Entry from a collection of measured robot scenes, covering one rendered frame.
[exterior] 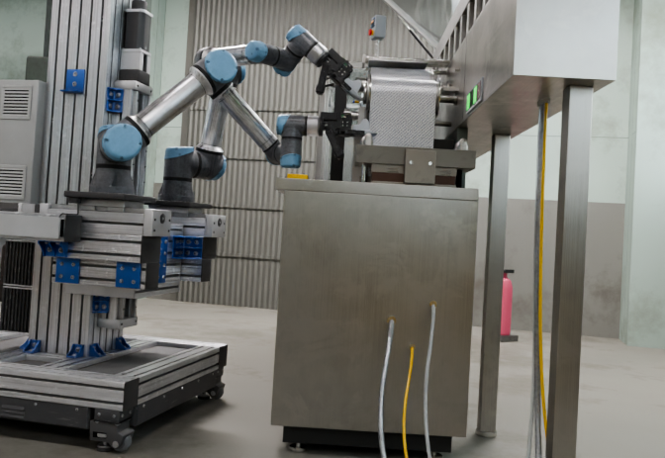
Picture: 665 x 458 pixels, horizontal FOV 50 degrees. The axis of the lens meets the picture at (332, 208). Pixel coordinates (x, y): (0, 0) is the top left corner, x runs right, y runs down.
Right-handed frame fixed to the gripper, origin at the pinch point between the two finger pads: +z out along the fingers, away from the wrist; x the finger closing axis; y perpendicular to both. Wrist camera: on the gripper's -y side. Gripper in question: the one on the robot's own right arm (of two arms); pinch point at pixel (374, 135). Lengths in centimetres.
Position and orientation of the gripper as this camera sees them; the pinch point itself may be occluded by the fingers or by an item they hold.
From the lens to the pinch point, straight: 259.1
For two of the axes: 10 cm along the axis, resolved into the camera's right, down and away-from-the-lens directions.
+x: 0.2, 0.3, 10.0
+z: 10.0, 0.6, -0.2
